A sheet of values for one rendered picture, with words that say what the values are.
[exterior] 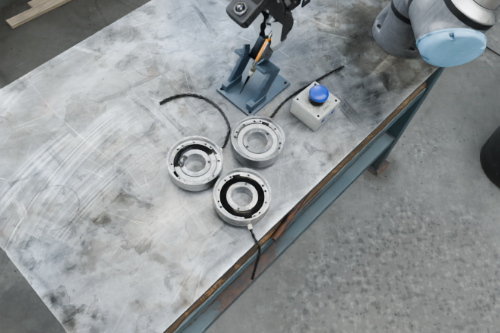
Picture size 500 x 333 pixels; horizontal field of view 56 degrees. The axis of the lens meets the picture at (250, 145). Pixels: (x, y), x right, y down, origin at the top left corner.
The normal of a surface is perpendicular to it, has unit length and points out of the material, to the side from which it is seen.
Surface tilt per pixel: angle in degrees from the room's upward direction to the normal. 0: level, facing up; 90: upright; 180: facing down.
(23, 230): 0
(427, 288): 0
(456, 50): 97
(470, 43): 97
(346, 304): 0
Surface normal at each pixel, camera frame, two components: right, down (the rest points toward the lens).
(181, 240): 0.07, -0.51
